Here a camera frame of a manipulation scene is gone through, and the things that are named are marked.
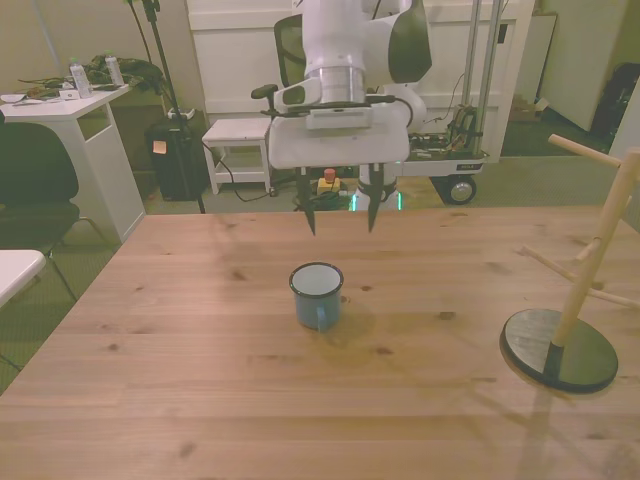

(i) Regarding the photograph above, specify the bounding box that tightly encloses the white low stool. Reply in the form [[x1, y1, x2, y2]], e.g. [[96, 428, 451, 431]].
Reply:
[[201, 118, 275, 197]]

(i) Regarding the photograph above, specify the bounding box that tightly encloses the black computer tower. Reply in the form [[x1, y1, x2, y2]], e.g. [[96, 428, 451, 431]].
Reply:
[[144, 118, 210, 202]]

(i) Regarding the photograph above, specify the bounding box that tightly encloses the camouflage cloth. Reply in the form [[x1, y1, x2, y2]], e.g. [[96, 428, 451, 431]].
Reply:
[[19, 55, 165, 96]]

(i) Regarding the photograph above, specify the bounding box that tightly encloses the white desk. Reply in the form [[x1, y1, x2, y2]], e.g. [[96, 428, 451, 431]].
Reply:
[[0, 83, 147, 245]]

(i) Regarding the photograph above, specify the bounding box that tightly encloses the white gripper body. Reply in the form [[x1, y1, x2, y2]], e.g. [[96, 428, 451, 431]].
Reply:
[[268, 111, 412, 170]]

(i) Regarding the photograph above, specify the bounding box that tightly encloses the wheeled equipment cart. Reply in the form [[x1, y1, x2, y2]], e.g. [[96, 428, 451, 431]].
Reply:
[[397, 0, 507, 207]]

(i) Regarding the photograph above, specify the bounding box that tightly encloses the black tripod stand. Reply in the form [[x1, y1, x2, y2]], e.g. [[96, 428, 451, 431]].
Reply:
[[122, 0, 208, 215]]

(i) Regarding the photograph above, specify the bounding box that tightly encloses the blue enamel mug black rim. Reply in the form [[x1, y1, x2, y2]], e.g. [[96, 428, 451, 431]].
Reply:
[[288, 261, 346, 333]]

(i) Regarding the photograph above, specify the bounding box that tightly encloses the black floor cable bundle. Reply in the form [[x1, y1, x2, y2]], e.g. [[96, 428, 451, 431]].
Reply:
[[291, 191, 352, 213]]

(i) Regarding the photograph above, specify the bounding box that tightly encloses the black mesh office chair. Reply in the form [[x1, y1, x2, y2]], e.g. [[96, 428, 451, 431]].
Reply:
[[273, 13, 307, 87]]

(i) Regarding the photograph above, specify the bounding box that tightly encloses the black padded chair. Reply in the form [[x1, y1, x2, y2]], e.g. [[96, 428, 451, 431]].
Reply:
[[0, 110, 82, 304]]

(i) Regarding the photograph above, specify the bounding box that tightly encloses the white round-cornered table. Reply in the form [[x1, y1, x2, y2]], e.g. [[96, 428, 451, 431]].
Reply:
[[0, 248, 48, 307]]

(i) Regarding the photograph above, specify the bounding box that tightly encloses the red emergency stop button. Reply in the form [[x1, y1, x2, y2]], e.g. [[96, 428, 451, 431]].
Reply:
[[316, 168, 347, 197]]

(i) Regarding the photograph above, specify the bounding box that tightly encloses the cardboard box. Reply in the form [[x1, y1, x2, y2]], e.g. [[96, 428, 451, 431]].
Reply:
[[508, 93, 551, 124]]

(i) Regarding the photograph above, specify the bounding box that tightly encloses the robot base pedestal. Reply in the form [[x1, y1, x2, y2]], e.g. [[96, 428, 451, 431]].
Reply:
[[356, 163, 402, 212]]

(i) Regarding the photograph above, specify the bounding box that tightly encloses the clear water bottle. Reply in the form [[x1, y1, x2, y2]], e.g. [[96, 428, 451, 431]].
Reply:
[[68, 55, 94, 99], [103, 49, 125, 88]]

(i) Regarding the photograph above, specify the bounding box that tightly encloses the wooden mug tree black base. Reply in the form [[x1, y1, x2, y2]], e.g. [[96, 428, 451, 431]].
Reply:
[[499, 133, 640, 395]]

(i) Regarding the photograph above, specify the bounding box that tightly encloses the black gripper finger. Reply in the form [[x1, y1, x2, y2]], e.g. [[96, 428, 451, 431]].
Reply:
[[294, 166, 318, 237], [367, 163, 388, 234]]

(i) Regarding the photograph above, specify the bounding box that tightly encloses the white board panel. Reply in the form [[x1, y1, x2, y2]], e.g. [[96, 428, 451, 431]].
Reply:
[[541, 0, 610, 132]]

